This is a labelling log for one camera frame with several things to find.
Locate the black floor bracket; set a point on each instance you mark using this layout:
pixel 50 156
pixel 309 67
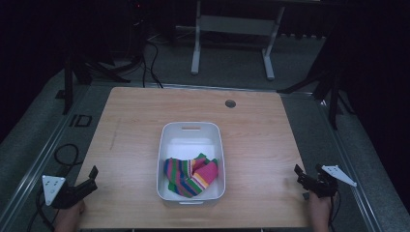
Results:
pixel 80 120

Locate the white plastic basket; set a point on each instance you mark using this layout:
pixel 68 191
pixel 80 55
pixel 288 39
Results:
pixel 190 141

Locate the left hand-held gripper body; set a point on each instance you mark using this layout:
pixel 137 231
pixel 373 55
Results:
pixel 58 193

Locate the black metal stand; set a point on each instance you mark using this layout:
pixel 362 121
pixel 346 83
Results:
pixel 328 83
pixel 80 69

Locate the person's right hand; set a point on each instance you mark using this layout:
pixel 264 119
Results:
pixel 319 211

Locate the colourful striped cloth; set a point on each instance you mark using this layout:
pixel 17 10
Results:
pixel 190 177

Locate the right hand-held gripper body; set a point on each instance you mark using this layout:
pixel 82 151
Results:
pixel 325 183

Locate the person's left hand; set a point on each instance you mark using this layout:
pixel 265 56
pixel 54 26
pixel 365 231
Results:
pixel 69 217

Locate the white metal desk frame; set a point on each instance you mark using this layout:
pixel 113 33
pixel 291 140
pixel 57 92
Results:
pixel 235 25

